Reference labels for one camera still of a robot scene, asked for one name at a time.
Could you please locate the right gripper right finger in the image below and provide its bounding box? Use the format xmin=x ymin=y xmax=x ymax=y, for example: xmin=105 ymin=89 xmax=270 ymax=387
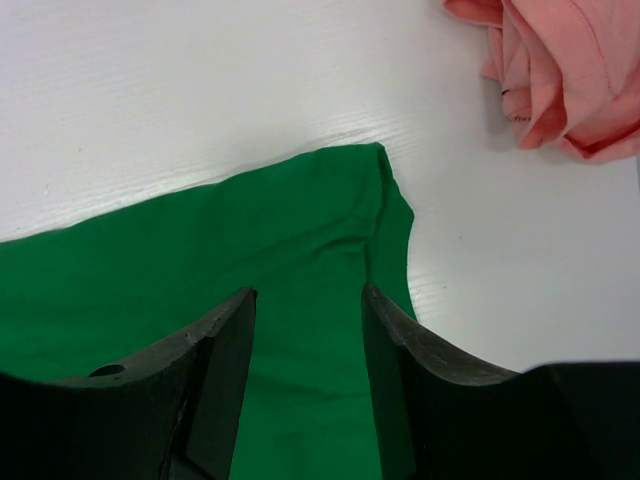
xmin=362 ymin=285 xmax=639 ymax=479

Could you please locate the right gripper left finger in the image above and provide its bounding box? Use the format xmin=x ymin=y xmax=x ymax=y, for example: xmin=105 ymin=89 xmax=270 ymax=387
xmin=1 ymin=288 xmax=257 ymax=479

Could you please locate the green t shirt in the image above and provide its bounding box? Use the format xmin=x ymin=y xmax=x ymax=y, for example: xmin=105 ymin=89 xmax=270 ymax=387
xmin=1 ymin=144 xmax=413 ymax=479

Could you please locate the pink t shirt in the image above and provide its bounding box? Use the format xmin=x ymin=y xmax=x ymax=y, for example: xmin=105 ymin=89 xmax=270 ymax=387
xmin=443 ymin=0 xmax=639 ymax=164

